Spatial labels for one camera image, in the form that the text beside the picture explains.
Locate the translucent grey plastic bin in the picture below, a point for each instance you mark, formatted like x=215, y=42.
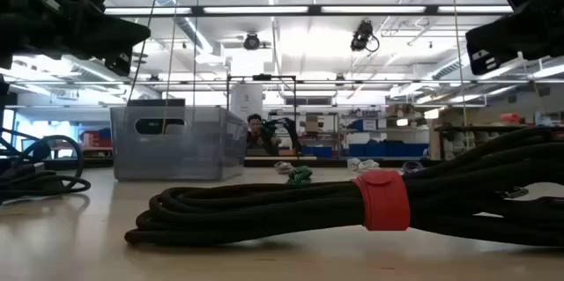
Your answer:
x=176, y=157

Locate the black ceiling-mounted camera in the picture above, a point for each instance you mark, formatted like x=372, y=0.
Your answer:
x=362, y=34

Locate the red storage crate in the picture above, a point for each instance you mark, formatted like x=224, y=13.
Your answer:
x=97, y=139

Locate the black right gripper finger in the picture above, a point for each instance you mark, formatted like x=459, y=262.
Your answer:
x=502, y=36
x=487, y=61

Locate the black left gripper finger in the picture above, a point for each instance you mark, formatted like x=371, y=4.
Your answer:
x=120, y=63
x=114, y=34

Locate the overhead light bar frame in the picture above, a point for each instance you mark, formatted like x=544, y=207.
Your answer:
x=315, y=9

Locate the black aluminium table frame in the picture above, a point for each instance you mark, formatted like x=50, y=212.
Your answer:
x=330, y=163

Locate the blue storage bin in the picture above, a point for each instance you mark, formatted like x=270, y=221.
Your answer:
x=376, y=150
x=357, y=150
x=319, y=152
x=417, y=150
x=396, y=150

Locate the person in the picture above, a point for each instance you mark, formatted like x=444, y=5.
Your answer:
x=254, y=129

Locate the black background rig frame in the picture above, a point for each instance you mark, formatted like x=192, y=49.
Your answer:
x=262, y=77

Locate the background black robot arms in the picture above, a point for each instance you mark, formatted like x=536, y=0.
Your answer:
x=291, y=129

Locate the red box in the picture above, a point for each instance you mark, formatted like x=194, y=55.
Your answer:
x=511, y=118

